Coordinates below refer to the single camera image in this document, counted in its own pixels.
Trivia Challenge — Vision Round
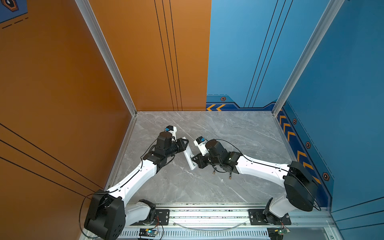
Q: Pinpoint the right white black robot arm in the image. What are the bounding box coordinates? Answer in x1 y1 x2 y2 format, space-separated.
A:
185 137 320 225

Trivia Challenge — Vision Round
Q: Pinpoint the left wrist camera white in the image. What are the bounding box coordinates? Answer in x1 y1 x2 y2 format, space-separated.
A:
165 125 177 141

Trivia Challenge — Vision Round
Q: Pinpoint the right aluminium corner post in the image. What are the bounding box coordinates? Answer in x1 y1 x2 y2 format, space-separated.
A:
272 0 345 117

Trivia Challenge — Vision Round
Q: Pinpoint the left aluminium corner post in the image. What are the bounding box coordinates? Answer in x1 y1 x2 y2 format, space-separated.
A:
75 0 137 117

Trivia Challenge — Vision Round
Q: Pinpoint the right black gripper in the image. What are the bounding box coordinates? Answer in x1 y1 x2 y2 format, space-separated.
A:
189 151 222 170

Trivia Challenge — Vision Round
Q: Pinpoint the small circuit board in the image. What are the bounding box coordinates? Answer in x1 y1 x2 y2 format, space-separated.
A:
267 228 291 240
138 229 159 240

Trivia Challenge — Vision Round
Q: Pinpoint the right small circuit board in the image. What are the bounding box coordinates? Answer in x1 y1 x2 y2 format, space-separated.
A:
267 228 291 240

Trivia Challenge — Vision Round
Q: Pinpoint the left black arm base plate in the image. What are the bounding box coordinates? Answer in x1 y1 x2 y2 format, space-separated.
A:
132 209 170 226

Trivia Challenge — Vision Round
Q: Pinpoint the aluminium mounting rail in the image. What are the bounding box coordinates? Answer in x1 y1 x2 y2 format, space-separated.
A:
83 202 334 229

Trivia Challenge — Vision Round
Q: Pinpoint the white remote control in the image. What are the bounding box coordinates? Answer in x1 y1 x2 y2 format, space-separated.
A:
184 148 197 170

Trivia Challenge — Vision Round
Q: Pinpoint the aluminium corner post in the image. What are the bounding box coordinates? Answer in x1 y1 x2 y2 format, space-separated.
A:
75 0 137 117
272 0 345 117

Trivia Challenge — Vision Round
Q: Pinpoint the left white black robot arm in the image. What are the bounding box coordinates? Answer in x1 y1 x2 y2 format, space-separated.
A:
79 127 191 240

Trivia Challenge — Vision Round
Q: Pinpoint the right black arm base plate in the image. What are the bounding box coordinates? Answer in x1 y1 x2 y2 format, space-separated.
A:
248 209 292 226

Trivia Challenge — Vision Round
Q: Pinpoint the left small circuit board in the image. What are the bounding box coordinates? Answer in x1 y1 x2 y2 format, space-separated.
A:
138 229 159 240

